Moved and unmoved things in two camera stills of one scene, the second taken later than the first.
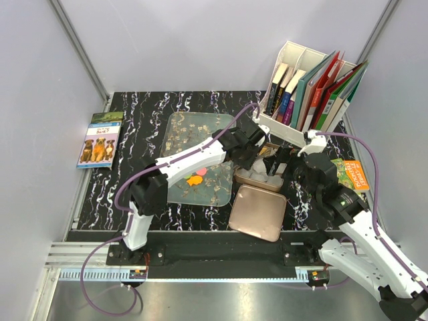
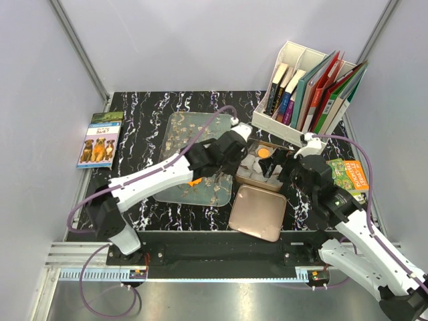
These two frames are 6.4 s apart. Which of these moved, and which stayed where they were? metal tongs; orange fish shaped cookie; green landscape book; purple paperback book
Moved: metal tongs
Stayed: orange fish shaped cookie; green landscape book; purple paperback book
